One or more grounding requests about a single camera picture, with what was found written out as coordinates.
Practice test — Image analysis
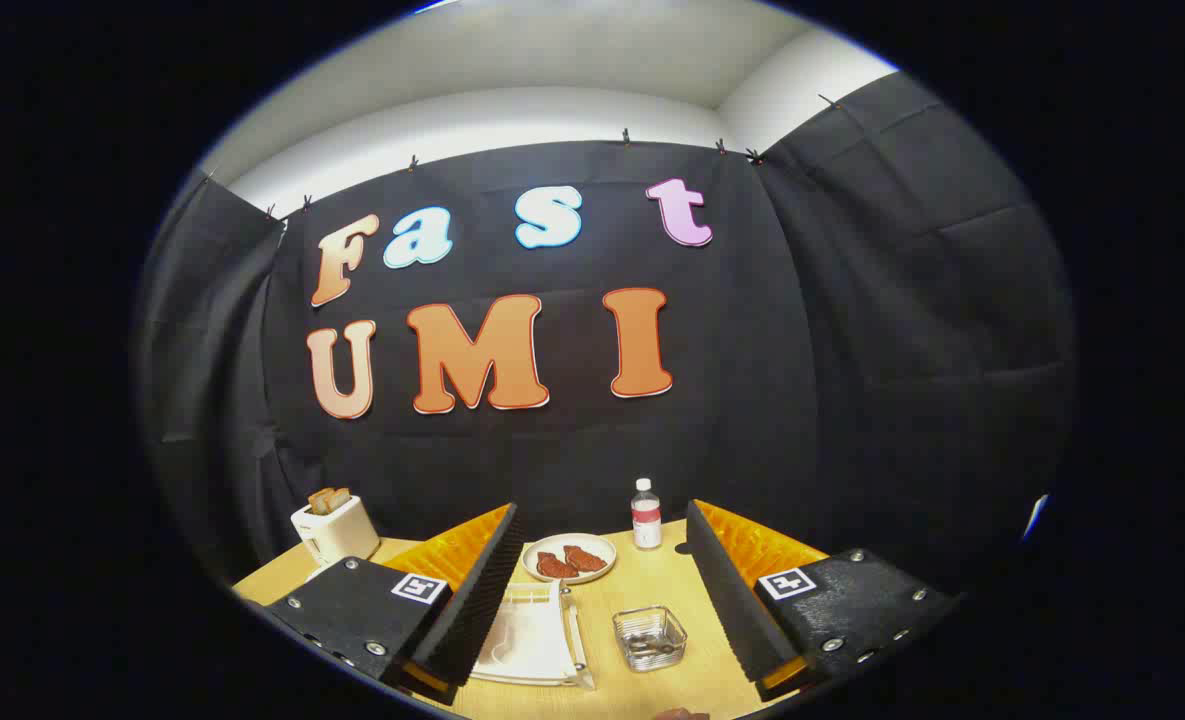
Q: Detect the metal wire basket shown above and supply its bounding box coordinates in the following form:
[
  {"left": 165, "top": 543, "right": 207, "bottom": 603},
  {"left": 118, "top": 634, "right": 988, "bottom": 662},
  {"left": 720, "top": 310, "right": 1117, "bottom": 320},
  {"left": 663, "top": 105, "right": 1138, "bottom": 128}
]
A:
[{"left": 612, "top": 605, "right": 688, "bottom": 673}]

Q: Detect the black backdrop cloth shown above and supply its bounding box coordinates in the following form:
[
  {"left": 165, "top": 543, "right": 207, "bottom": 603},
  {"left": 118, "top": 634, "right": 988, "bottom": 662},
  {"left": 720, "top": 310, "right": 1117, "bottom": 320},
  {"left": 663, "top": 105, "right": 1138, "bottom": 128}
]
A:
[{"left": 135, "top": 70, "right": 1078, "bottom": 601}]

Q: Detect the white toaster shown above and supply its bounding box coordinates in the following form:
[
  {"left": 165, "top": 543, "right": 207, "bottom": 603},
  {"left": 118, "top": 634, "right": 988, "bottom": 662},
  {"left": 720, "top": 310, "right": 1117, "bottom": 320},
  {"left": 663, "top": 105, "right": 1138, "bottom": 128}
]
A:
[{"left": 290, "top": 495, "right": 381, "bottom": 569}]

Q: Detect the white plate with meat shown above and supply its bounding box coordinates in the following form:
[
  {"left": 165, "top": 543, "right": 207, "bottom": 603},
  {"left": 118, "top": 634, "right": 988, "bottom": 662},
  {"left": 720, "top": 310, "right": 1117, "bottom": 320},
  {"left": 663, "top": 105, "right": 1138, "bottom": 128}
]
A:
[{"left": 522, "top": 533, "right": 618, "bottom": 584}]

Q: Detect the white dish rack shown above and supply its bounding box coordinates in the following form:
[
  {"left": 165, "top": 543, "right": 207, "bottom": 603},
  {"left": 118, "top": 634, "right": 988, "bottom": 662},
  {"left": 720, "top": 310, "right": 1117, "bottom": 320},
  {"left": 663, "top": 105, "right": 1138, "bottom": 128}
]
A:
[{"left": 470, "top": 583, "right": 596, "bottom": 691}]

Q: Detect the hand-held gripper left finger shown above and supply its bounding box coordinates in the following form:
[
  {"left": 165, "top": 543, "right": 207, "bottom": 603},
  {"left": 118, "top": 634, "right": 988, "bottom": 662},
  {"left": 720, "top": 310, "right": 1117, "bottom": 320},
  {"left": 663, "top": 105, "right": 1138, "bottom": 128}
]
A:
[{"left": 262, "top": 502, "right": 528, "bottom": 706}]

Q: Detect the clear bottle red label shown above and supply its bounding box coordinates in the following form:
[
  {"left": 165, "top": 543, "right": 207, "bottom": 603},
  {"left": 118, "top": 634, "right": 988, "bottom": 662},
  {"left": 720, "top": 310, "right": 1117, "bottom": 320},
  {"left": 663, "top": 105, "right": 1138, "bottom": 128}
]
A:
[{"left": 631, "top": 478, "right": 663, "bottom": 551}]

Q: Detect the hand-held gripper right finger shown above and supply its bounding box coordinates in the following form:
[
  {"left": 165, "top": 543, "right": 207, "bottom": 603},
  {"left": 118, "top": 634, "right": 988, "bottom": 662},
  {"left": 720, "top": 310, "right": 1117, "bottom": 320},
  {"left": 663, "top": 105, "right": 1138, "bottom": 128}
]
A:
[{"left": 685, "top": 498, "right": 961, "bottom": 701}]

